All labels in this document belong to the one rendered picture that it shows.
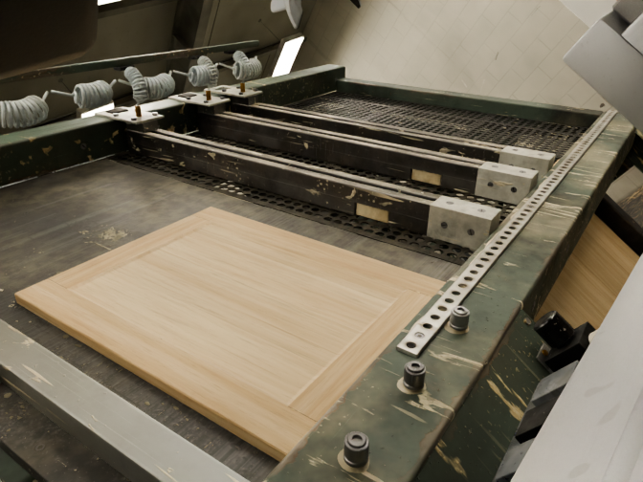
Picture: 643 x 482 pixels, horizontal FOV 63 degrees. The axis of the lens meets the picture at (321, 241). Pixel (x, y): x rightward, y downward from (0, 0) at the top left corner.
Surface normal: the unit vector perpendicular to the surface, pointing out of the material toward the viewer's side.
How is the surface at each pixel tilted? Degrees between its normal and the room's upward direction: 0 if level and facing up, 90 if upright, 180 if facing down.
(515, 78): 90
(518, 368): 90
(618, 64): 90
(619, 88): 90
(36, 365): 55
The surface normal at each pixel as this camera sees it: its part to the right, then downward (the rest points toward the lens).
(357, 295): 0.01, -0.89
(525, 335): 0.48, -0.58
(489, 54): -0.65, 0.47
